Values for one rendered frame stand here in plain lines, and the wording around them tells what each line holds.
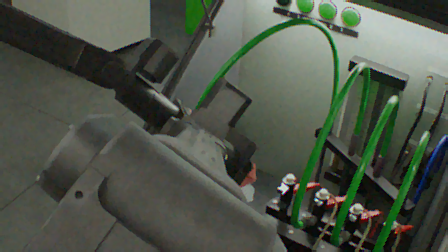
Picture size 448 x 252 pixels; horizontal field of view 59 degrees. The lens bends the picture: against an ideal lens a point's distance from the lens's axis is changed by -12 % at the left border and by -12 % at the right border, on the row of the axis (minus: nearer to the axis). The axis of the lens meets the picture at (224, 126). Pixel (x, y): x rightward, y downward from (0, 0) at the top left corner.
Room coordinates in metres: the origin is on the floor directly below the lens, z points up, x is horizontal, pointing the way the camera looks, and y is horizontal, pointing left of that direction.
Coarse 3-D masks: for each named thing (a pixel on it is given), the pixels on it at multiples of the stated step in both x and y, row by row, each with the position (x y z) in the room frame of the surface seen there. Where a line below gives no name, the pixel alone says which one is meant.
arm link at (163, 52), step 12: (144, 48) 0.68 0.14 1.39; (156, 48) 0.69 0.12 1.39; (168, 48) 0.70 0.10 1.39; (132, 60) 0.67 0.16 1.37; (144, 60) 0.67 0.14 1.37; (156, 60) 0.68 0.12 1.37; (168, 60) 0.69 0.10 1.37; (108, 72) 0.61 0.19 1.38; (120, 72) 0.62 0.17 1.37; (132, 72) 0.65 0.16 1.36; (156, 72) 0.67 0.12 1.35; (168, 72) 0.69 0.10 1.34; (120, 84) 0.62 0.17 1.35
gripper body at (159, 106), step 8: (160, 96) 0.66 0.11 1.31; (152, 104) 0.64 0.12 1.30; (160, 104) 0.65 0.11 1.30; (168, 104) 0.66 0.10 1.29; (176, 104) 0.70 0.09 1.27; (144, 112) 0.64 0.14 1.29; (152, 112) 0.64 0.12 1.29; (160, 112) 0.64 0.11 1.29; (168, 112) 0.65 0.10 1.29; (176, 112) 0.66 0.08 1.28; (184, 112) 0.65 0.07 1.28; (144, 120) 0.64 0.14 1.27; (152, 120) 0.64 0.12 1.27; (160, 120) 0.64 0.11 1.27; (160, 128) 0.64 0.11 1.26
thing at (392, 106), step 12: (396, 96) 0.67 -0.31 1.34; (384, 108) 0.63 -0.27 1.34; (396, 108) 0.70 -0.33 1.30; (384, 120) 0.60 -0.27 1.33; (372, 144) 0.56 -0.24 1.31; (384, 144) 0.72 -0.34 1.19; (384, 156) 0.72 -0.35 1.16; (360, 168) 0.54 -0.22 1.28; (360, 180) 0.53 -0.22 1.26; (348, 192) 0.52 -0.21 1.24; (348, 204) 0.51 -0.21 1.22; (336, 228) 0.50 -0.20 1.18; (336, 240) 0.50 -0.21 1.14
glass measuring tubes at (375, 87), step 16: (352, 64) 0.91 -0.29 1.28; (368, 64) 0.90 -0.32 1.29; (384, 80) 0.86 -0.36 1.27; (400, 80) 0.84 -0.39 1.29; (352, 96) 0.91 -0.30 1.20; (368, 96) 0.89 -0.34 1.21; (384, 96) 0.88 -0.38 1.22; (400, 96) 0.86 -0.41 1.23; (352, 112) 0.92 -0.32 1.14; (368, 112) 0.90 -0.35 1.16; (352, 128) 0.92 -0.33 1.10; (368, 128) 0.88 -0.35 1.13; (384, 128) 0.85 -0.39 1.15; (336, 160) 0.91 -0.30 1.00; (336, 176) 0.89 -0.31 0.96; (352, 176) 0.89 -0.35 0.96
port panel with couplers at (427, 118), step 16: (432, 64) 0.84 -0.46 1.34; (432, 80) 0.83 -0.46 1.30; (416, 96) 0.85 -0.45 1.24; (432, 96) 0.83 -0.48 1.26; (416, 112) 0.84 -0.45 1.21; (432, 112) 0.82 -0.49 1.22; (416, 128) 0.84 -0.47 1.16; (400, 144) 0.85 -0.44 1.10; (416, 144) 0.83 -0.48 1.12; (432, 144) 0.81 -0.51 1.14; (432, 176) 0.79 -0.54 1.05
